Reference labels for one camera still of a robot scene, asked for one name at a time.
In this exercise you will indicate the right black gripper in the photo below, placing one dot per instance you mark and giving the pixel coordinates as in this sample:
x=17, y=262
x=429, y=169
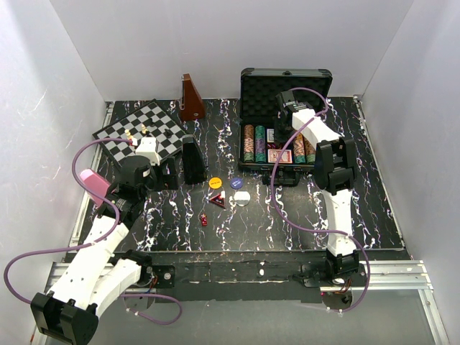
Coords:
x=278, y=136

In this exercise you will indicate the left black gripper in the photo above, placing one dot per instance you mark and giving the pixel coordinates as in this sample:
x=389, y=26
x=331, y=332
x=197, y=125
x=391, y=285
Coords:
x=169, y=180

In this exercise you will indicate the red playing card deck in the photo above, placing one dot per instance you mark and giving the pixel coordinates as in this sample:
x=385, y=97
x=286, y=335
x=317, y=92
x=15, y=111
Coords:
x=284, y=157

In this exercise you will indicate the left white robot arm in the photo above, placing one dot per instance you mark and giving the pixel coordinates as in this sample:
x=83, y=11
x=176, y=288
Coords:
x=70, y=310

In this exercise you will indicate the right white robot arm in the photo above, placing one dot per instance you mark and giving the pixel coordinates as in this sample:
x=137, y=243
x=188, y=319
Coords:
x=334, y=172

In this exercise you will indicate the blue playing card deck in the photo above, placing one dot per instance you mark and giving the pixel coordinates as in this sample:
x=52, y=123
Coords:
x=270, y=134

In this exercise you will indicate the green purple chip row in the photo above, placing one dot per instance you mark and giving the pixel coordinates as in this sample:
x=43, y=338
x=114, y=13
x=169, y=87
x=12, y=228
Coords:
x=260, y=145

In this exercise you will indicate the orange green chip row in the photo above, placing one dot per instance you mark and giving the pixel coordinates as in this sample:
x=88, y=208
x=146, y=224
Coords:
x=299, y=150

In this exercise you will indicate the yellow big blind button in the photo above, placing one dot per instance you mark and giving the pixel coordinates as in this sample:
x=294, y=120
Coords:
x=215, y=183

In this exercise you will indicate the black white chessboard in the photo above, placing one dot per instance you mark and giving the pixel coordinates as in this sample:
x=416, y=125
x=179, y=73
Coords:
x=117, y=147

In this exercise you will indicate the black poker chip case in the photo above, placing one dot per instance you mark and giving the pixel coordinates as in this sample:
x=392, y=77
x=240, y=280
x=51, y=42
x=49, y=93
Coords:
x=258, y=106

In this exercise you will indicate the rightmost poker chip row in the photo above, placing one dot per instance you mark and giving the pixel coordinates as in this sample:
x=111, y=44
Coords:
x=310, y=152

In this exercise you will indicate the poker chip row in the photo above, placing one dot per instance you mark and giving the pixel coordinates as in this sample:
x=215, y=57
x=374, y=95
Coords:
x=248, y=147
x=310, y=152

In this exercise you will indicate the leftmost poker chip row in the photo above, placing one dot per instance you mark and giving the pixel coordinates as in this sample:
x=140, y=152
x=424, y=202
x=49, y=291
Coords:
x=248, y=147

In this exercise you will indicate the brown wooden metronome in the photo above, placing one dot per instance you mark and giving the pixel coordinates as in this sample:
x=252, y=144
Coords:
x=191, y=104

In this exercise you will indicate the blue small blind button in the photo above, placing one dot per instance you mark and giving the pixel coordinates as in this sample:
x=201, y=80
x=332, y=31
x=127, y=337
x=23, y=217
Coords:
x=236, y=183

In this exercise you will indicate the pink metronome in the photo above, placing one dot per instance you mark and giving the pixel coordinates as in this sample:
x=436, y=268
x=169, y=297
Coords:
x=93, y=181

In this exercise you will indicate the clear dealer button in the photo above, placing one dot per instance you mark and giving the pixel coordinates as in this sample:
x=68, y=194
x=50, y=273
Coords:
x=242, y=198

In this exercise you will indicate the black front mounting bar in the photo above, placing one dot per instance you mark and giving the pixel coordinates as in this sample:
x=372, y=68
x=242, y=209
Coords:
x=238, y=275

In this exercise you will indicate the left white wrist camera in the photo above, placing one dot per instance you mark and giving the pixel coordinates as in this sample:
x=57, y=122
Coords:
x=147, y=147

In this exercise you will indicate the aluminium rail frame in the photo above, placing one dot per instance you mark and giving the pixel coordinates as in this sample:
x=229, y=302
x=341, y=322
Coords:
x=289, y=219

